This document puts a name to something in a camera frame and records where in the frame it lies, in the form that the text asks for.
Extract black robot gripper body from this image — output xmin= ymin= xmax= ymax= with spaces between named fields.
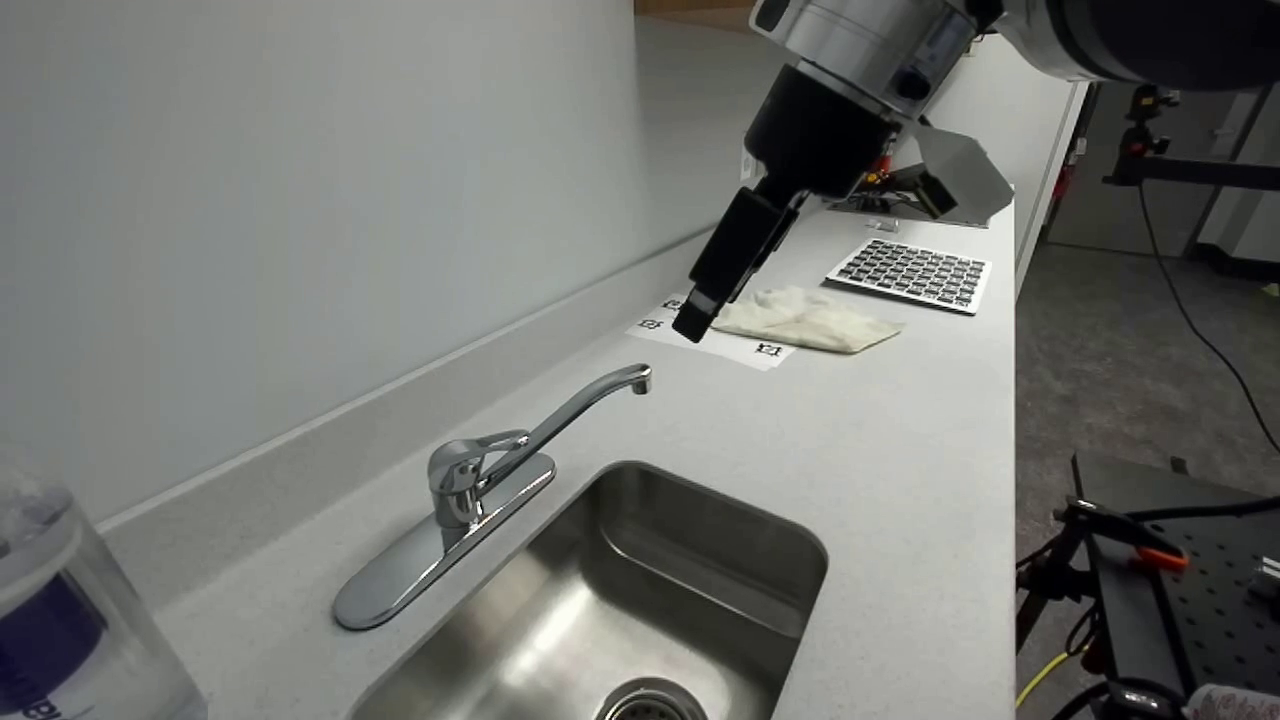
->
xmin=743 ymin=67 xmax=898 ymax=201

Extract chrome faucet with spout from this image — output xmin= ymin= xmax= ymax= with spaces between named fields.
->
xmin=331 ymin=365 xmax=651 ymax=634

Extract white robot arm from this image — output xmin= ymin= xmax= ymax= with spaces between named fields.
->
xmin=678 ymin=0 xmax=1280 ymax=343

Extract white crumpled cloth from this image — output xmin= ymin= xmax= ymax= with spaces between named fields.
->
xmin=718 ymin=287 xmax=898 ymax=358

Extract white paper with markers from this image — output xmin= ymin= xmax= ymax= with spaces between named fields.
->
xmin=628 ymin=291 xmax=800 ymax=377

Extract black metal stand base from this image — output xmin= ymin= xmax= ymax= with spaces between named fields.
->
xmin=854 ymin=123 xmax=1017 ymax=230

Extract stainless steel sink basin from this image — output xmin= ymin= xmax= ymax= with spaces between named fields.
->
xmin=352 ymin=462 xmax=830 ymax=720

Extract black perforated cart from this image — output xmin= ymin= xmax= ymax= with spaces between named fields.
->
xmin=1011 ymin=447 xmax=1280 ymax=720

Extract clear bottle blue label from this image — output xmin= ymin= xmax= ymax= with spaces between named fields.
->
xmin=0 ymin=466 xmax=207 ymax=720

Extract black floor cable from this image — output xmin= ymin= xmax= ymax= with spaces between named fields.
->
xmin=1133 ymin=175 xmax=1280 ymax=457

